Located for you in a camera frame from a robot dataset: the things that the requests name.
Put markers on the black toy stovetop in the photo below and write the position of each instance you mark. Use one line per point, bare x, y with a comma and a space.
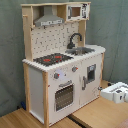
52, 59

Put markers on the white oven door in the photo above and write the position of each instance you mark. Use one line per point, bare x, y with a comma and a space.
64, 97

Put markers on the black toy faucet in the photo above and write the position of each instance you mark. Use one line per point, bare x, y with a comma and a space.
73, 40

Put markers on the left red stove knob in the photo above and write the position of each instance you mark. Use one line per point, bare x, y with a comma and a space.
56, 75

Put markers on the right red stove knob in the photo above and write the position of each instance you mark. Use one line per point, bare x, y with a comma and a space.
74, 69

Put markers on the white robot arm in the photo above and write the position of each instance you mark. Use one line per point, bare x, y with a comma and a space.
117, 93

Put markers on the red stove knob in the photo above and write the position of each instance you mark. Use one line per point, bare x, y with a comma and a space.
74, 69
56, 75

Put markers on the grey range hood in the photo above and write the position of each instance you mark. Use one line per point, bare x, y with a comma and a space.
48, 18

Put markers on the grey toy sink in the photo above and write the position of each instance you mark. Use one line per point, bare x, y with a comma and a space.
79, 51

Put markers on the wooden toy kitchen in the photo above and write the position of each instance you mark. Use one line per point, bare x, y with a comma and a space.
40, 84

